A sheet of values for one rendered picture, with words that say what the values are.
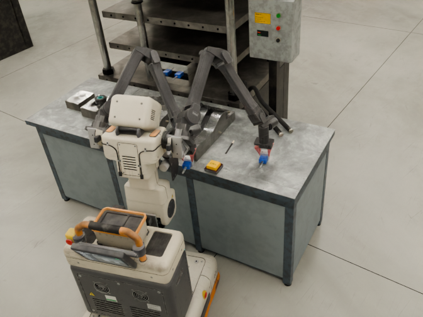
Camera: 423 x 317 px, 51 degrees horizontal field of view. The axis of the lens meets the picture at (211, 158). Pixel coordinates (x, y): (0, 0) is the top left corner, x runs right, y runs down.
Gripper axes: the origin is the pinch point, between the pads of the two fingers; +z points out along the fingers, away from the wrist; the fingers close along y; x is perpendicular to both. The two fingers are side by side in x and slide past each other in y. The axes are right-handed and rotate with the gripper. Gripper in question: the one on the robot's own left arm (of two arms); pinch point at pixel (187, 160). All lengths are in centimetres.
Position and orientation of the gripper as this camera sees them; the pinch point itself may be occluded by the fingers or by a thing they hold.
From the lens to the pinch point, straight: 253.3
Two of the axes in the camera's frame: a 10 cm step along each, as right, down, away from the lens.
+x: -2.7, 5.9, -7.6
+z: 0.9, 8.0, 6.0
